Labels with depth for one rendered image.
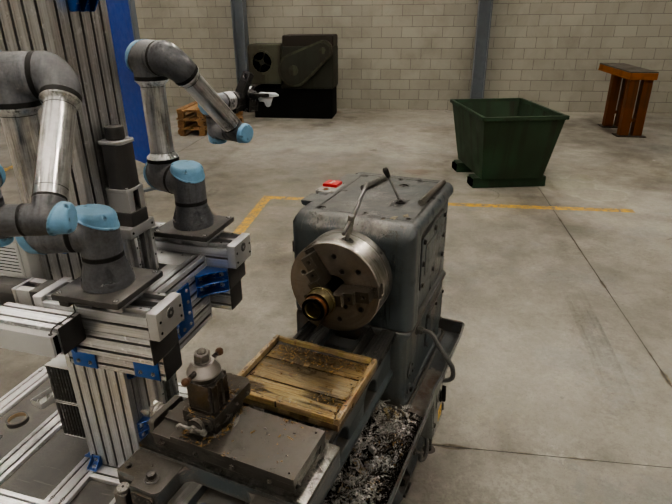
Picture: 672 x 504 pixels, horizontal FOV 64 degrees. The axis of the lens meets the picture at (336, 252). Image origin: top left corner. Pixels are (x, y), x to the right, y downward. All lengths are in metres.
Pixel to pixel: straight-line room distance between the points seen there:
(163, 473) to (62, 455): 1.27
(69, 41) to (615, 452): 2.75
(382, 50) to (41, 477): 10.27
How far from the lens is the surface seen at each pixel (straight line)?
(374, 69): 11.68
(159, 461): 1.45
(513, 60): 11.79
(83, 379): 2.25
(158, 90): 2.06
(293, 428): 1.37
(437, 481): 2.60
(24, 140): 1.61
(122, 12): 6.66
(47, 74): 1.53
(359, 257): 1.64
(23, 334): 1.76
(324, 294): 1.61
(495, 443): 2.82
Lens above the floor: 1.89
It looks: 24 degrees down
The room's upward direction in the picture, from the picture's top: 1 degrees counter-clockwise
